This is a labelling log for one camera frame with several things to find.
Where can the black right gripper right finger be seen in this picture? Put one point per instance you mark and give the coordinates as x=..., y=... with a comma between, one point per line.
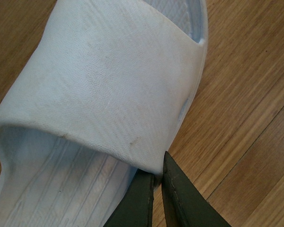
x=184, y=206

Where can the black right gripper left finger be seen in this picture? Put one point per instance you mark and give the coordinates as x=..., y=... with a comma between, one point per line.
x=135, y=209

